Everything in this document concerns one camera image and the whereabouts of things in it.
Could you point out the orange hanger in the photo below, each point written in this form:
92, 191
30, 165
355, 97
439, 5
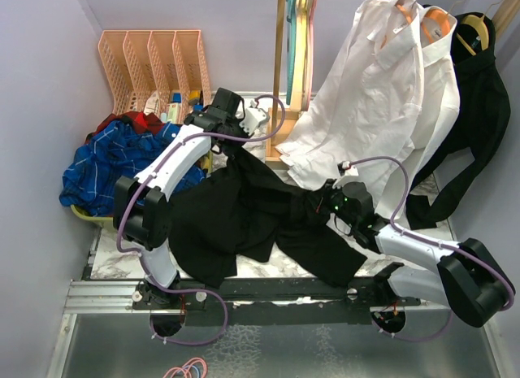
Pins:
399, 19
435, 24

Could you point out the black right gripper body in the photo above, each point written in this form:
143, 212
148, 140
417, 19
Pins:
331, 201

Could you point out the coloured rubber bands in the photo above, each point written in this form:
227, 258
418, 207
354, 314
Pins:
195, 367

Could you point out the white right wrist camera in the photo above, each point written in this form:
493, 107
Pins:
348, 174

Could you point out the yellow grey stapler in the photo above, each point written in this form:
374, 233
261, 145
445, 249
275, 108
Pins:
195, 97

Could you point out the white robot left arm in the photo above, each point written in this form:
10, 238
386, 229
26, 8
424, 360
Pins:
142, 204

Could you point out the green white box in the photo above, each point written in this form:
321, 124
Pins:
173, 110

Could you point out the orange hanger left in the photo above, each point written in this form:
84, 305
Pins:
399, 19

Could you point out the pink plastic file organizer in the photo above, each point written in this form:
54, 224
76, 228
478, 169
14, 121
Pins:
138, 62

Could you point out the green laundry basket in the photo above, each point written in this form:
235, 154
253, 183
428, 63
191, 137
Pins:
106, 222

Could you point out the white shirt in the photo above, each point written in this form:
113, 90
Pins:
333, 130
410, 91

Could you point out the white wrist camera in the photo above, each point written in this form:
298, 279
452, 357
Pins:
253, 118
348, 174

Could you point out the aluminium rail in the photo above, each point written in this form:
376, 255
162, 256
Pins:
102, 336

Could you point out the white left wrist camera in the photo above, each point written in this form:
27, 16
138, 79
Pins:
253, 118

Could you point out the black base bar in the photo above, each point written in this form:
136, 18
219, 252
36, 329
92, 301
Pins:
269, 301

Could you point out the white spiral notebook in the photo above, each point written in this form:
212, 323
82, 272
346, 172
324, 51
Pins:
152, 105

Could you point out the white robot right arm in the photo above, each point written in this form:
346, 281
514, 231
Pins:
463, 276

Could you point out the hanging black shirt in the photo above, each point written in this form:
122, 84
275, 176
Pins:
480, 126

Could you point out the white shirt front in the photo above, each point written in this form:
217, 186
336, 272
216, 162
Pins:
333, 130

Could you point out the pink hanger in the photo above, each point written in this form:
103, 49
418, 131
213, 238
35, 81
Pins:
310, 45

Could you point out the black shirt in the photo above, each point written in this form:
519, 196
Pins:
480, 126
245, 209

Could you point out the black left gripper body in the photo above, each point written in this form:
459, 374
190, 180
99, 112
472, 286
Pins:
230, 148

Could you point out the blue small box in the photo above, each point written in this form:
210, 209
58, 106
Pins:
176, 98

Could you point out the orange hanger right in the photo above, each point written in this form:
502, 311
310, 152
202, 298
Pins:
435, 24

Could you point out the white shirt behind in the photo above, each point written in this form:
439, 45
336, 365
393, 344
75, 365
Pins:
410, 91

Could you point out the blue plaid shirt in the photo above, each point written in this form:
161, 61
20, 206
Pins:
117, 150

